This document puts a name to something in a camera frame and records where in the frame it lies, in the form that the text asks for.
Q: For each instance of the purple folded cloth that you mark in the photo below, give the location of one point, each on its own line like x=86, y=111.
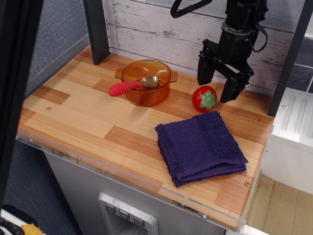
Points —
x=199, y=148

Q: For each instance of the dark shelf post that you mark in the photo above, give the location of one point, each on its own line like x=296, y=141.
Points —
x=97, y=30
x=291, y=57

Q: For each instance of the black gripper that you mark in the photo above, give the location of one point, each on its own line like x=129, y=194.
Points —
x=228, y=57

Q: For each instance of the red toy strawberry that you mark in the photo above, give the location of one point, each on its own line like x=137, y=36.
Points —
x=204, y=98

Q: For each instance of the dark left shelf post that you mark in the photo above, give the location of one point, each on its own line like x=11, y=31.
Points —
x=97, y=30

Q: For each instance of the white toy sink counter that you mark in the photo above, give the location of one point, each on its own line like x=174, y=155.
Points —
x=288, y=158

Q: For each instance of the amber glass pot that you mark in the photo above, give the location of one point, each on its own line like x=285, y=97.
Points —
x=144, y=96

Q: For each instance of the dark right shelf post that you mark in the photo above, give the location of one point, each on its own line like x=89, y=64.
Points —
x=291, y=57

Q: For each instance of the silver dispenser button panel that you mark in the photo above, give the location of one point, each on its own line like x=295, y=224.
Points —
x=124, y=219

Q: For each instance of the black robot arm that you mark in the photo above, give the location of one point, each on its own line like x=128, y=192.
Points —
x=244, y=14

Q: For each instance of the black foreground frame bar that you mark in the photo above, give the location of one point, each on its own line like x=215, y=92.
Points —
x=19, y=21

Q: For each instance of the yellow object at corner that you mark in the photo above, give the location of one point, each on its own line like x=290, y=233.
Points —
x=31, y=229

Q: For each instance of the grey toy fridge cabinet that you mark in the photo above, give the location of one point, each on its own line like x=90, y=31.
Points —
x=81, y=186

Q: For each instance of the spoon with red handle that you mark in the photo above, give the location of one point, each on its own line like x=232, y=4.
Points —
x=126, y=86

